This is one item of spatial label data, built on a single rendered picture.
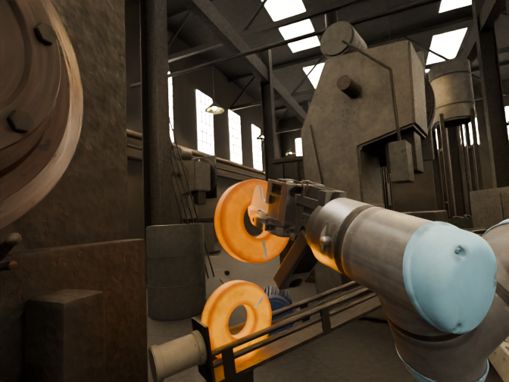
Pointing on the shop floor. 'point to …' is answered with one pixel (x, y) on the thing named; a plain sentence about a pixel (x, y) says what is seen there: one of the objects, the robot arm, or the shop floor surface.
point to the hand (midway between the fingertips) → (254, 210)
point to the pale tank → (445, 98)
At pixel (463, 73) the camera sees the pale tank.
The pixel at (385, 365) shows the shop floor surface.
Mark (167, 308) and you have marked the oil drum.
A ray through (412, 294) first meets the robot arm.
